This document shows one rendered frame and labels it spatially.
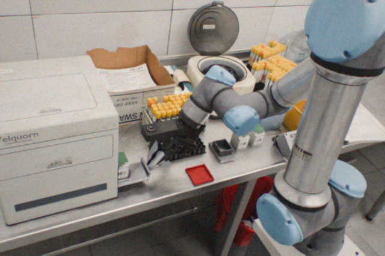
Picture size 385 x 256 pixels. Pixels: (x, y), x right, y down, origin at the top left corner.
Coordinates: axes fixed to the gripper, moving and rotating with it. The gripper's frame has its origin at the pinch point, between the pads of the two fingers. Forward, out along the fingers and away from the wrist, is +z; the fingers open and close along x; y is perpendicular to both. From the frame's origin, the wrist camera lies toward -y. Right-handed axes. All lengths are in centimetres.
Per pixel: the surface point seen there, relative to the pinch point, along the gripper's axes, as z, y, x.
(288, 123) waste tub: -28, 53, 7
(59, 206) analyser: 14.2, -20.9, -4.6
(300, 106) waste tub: -35, 56, 10
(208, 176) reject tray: -5.3, 18.3, -5.5
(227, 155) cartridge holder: -11.1, 25.9, -0.3
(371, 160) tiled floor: -21, 220, 35
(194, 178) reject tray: -2.9, 14.1, -5.0
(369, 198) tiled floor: -4, 192, 8
